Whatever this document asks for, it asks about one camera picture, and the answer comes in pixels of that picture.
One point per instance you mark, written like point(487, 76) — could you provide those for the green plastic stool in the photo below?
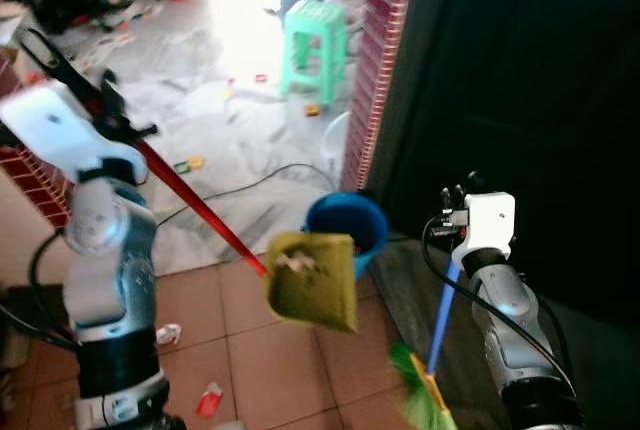
point(315, 22)

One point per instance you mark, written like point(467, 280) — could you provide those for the small red scrap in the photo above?
point(262, 78)

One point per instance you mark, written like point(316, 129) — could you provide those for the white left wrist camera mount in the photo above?
point(55, 130)

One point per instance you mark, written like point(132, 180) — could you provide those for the red brick pillar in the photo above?
point(380, 60)

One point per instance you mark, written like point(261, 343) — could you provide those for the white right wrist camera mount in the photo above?
point(490, 222)

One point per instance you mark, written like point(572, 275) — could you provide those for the crumpled white paper scrap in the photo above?
point(168, 333)

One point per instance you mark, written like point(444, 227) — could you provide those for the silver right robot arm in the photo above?
point(510, 320)

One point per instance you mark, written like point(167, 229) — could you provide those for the blue plastic bucket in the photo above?
point(360, 218)

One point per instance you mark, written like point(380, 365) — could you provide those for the red and white wrapper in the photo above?
point(208, 401)

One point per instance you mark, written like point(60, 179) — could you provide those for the small orange toy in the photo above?
point(312, 110)

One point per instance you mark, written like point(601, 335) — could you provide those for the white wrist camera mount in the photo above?
point(490, 222)
point(55, 130)

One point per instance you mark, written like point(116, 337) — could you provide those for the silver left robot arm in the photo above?
point(105, 250)

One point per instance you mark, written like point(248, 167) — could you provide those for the dark door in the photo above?
point(520, 100)

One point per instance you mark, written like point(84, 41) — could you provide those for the small green and yellow toy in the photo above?
point(188, 163)

